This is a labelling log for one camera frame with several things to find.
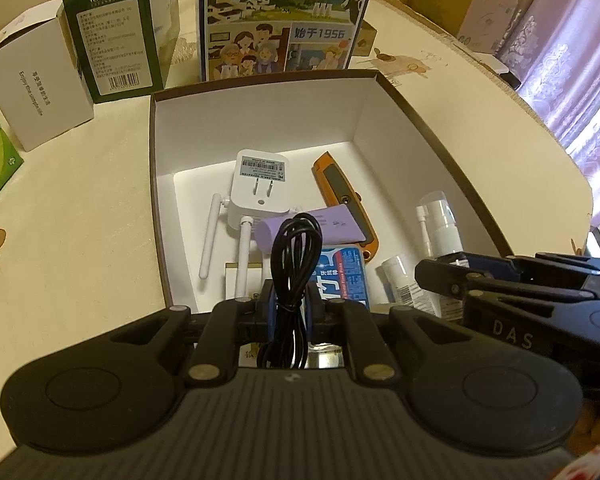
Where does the pale flattened cardboard box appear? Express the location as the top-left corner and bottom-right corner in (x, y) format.
(457, 0), (524, 56)

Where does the plain white box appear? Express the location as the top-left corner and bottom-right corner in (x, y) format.
(0, 2), (95, 153)

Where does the small brown cardboard box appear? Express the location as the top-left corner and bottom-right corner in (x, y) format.
(352, 20), (379, 59)

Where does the dark green box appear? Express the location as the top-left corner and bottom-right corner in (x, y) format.
(61, 0), (181, 105)

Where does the blue and white small box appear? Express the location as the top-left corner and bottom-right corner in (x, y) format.
(307, 244), (372, 308)

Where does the white toothpaste tube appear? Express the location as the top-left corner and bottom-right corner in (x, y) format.
(379, 255), (448, 318)

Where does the brown shoe box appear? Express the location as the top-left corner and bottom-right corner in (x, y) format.
(149, 70), (516, 321)

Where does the white spray bottle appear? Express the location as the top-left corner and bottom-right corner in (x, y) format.
(416, 190), (465, 261)

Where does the purple tube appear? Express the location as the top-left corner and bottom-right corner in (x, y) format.
(256, 205), (363, 253)

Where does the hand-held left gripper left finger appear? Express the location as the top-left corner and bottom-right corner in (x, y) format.
(107, 280), (278, 388)

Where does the white wifi repeater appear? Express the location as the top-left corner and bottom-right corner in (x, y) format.
(198, 149), (293, 306)

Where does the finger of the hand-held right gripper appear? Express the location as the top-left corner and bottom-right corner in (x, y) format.
(464, 252), (600, 291)
(414, 258), (600, 307)

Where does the orange utility knife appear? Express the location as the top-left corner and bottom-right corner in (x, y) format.
(312, 151), (381, 261)

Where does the blue milk carton box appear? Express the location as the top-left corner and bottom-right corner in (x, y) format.
(196, 0), (381, 83)

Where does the black cable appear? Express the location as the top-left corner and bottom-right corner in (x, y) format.
(257, 213), (326, 368)

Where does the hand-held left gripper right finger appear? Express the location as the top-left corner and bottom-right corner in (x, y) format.
(305, 282), (476, 383)

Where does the cream printed bed sheet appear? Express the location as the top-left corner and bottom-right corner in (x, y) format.
(0, 0), (596, 341)

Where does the purple patterned curtain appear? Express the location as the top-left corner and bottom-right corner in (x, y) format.
(495, 0), (600, 231)

